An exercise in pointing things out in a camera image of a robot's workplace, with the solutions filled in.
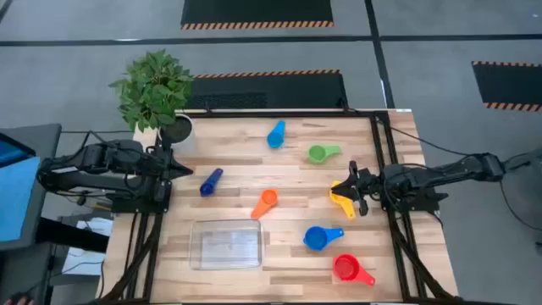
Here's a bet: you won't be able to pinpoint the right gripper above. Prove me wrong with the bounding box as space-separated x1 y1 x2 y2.
331 159 384 218

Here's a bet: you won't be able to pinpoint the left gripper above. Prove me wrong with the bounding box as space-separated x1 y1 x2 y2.
147 142 195 204

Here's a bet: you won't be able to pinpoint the yellow measuring cup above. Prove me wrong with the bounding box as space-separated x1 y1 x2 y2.
329 180 357 220

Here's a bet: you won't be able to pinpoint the small navy measuring cup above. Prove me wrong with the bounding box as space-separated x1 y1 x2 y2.
199 168 224 197

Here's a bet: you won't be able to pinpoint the green measuring cup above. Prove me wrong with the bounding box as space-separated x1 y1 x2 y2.
307 144 342 165

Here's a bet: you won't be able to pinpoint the blue measuring cup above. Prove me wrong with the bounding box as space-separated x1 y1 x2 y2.
302 225 345 252

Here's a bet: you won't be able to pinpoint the red measuring cup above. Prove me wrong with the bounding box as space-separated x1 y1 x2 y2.
332 253 377 287

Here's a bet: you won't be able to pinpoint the orange measuring cup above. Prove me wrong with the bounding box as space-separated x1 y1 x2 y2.
250 188 279 220

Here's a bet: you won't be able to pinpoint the clear plastic basket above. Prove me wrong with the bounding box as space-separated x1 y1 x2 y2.
189 219 263 271

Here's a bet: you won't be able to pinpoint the cyan measuring cup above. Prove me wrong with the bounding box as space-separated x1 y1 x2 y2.
266 120 287 149

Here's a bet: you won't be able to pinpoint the white plant pot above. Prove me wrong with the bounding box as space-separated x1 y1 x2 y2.
157 113 196 147

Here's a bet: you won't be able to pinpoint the green leafy plant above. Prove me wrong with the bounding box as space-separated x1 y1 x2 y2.
108 48 195 133

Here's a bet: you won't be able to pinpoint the black hazard-striped floor mat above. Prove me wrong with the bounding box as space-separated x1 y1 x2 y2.
471 60 542 113
185 69 349 110
180 0 335 31

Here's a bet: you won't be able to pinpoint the black desk bar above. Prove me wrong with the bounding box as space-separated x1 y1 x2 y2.
36 216 110 254

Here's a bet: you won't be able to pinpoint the white papers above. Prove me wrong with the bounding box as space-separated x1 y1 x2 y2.
62 217 114 276

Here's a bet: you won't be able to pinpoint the grey desk top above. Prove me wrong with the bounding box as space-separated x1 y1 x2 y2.
0 123 63 252

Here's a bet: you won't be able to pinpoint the light blue sheet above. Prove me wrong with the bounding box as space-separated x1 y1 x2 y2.
0 156 41 243

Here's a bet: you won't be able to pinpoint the computer monitor screen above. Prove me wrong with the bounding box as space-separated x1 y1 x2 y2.
0 132 37 169

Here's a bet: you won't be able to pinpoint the grey round chair seat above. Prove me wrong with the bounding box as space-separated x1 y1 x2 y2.
501 146 542 255

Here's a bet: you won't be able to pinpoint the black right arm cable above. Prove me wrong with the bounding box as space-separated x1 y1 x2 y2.
374 116 484 158

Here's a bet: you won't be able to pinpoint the black aluminium table frame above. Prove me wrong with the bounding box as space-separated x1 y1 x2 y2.
96 108 462 304

